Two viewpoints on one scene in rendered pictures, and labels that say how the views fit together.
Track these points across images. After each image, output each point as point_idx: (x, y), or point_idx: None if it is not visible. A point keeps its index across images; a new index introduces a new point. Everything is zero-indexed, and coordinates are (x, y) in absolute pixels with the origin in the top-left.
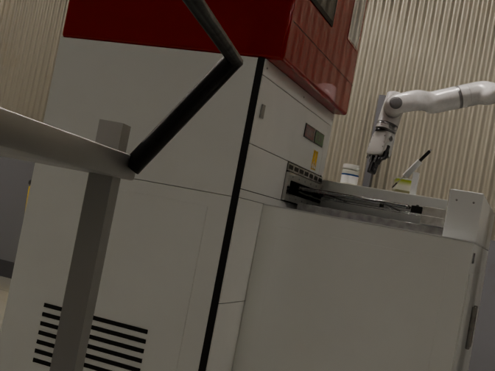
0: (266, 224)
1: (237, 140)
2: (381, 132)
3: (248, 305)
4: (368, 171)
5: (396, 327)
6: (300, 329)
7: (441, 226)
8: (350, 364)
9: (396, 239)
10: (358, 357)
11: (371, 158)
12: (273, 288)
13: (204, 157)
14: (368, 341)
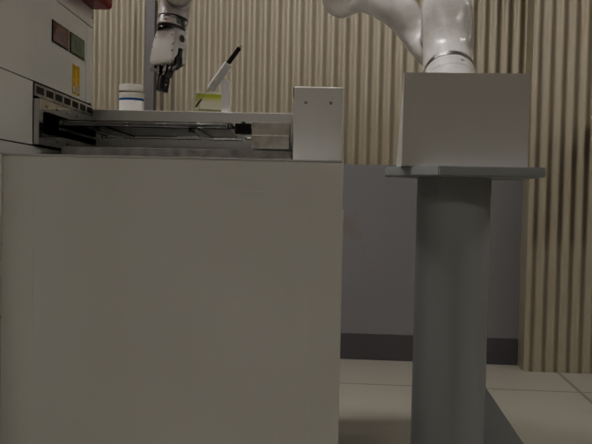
0: (14, 187)
1: None
2: (166, 30)
3: (8, 321)
4: (158, 90)
5: (249, 308)
6: (100, 343)
7: (283, 147)
8: (188, 379)
9: (228, 175)
10: (199, 366)
11: (159, 70)
12: (45, 286)
13: None
14: (211, 339)
